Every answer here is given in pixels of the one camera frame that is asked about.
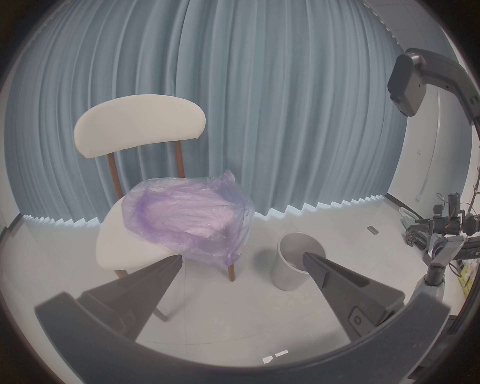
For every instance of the white cushioned wooden chair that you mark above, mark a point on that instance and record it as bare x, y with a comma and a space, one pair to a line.
138, 123

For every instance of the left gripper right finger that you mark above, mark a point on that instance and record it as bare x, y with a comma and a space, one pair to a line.
356, 296

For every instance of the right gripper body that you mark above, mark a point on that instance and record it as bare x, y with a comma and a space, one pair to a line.
438, 228

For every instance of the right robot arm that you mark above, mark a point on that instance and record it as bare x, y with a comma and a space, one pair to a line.
450, 251

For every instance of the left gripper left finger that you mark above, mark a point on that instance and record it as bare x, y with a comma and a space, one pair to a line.
127, 296

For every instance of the pale blue curtain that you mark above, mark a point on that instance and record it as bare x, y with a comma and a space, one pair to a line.
243, 93

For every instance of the purple plastic bag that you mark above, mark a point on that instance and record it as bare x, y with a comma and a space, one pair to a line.
180, 210

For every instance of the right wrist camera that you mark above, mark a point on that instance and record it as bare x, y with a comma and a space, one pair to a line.
438, 213

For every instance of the white trash bin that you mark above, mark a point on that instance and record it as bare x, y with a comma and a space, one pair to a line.
288, 272

